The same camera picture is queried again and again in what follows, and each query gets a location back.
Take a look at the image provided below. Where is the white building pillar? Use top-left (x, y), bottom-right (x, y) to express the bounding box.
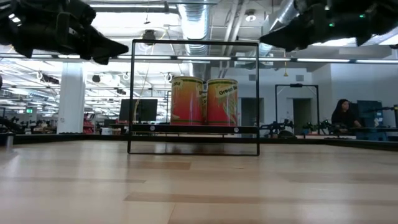
top-left (57, 62), bottom-right (87, 134)

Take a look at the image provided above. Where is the ceiling light strip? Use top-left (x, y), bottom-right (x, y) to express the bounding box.
top-left (297, 57), bottom-right (351, 63)
top-left (355, 58), bottom-right (398, 65)
top-left (177, 55), bottom-right (233, 61)
top-left (117, 55), bottom-right (172, 60)
top-left (236, 57), bottom-right (292, 62)

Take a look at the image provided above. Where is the black tall stand frame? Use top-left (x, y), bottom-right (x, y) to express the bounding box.
top-left (274, 83), bottom-right (320, 135)

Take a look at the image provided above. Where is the black computer monitor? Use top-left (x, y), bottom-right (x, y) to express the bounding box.
top-left (119, 98), bottom-right (159, 123)

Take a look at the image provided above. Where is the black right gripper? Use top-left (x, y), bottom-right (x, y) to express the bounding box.
top-left (259, 0), bottom-right (374, 52)

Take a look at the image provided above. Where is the silver ventilation duct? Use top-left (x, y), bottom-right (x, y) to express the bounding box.
top-left (177, 2), bottom-right (212, 78)

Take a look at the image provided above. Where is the person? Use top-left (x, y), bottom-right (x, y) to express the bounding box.
top-left (331, 98), bottom-right (363, 130)

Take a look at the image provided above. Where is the green beans label tin can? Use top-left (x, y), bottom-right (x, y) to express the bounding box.
top-left (206, 78), bottom-right (239, 126)
top-left (170, 76), bottom-right (205, 126)

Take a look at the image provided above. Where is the black aluminium rail frame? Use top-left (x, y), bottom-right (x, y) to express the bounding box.
top-left (0, 133), bottom-right (398, 152)

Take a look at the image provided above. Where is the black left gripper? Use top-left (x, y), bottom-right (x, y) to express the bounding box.
top-left (14, 0), bottom-right (129, 65)

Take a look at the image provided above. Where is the blue cabinet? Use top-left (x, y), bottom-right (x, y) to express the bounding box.
top-left (356, 100), bottom-right (385, 128)

